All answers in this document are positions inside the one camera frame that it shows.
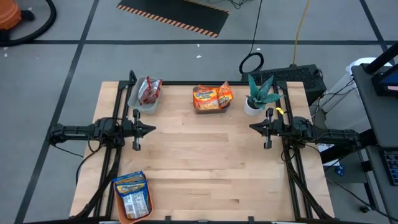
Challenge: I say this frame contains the white waste bin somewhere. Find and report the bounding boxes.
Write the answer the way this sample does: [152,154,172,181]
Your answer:
[346,57,394,78]

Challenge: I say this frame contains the black keyboard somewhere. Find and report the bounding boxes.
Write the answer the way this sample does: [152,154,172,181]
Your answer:
[384,151,398,187]

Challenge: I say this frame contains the yellow cable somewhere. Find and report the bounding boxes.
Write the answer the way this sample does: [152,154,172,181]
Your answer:
[292,0,312,66]

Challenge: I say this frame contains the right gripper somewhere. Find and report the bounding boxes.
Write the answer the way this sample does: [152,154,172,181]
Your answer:
[249,108,295,149]

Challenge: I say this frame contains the grey plastic bin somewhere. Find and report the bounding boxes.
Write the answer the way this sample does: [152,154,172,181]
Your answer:
[127,76,162,115]

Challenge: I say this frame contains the brown plastic bin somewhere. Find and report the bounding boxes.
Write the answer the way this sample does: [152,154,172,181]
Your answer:
[192,85,233,114]

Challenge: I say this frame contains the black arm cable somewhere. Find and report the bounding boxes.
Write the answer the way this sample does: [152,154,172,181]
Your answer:
[75,144,103,187]

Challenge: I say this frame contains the white paper sheet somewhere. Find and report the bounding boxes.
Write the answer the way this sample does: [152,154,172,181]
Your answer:
[317,141,341,167]

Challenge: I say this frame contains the black desk leg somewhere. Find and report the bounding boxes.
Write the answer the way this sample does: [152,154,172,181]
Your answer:
[320,129,379,166]

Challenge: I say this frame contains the black hazard-striped floor mat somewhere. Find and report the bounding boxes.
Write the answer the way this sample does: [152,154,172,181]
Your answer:
[116,0,230,39]

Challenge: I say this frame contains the black monitor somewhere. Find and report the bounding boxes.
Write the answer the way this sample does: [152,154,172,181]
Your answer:
[371,70,398,97]

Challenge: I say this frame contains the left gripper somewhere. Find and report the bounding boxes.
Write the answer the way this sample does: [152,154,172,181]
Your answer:
[123,109,157,151]

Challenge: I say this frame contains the black cable tangle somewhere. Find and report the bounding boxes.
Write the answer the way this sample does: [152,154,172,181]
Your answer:
[229,0,249,9]

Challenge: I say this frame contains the black monitor pole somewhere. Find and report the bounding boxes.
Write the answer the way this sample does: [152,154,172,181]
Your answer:
[363,42,398,75]

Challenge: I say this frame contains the black computer case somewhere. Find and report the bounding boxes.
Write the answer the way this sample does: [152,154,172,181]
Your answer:
[241,64,328,106]

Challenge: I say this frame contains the black vacuum hose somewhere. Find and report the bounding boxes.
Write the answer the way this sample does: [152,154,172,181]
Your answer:
[0,0,58,47]

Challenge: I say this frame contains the white plant pot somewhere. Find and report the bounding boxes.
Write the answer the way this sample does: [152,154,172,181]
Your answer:
[244,98,265,117]

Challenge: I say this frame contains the black coiled cable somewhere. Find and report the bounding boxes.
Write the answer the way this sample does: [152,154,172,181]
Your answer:
[238,0,265,75]

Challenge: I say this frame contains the grey desk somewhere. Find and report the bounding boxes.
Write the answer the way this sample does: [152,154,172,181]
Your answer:
[351,63,398,149]

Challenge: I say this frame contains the green snake plant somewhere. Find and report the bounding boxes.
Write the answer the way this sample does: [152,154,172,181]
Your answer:
[246,74,285,110]

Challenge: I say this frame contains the black aluminium table frame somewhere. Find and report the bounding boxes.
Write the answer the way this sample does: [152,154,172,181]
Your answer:
[73,70,335,224]

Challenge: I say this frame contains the orange plastic bin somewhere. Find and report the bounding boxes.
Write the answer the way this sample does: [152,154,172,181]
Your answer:
[113,173,155,224]

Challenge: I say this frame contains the orange shop vacuum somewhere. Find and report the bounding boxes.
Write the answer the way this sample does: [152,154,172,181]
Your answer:
[0,0,22,31]

